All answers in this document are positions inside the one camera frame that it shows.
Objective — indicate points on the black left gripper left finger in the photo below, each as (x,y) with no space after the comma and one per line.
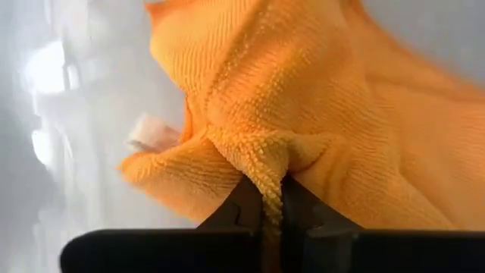
(189,250)

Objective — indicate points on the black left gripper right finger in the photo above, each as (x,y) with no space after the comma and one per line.
(360,252)

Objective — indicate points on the orange towel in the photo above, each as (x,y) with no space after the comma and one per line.
(303,95)

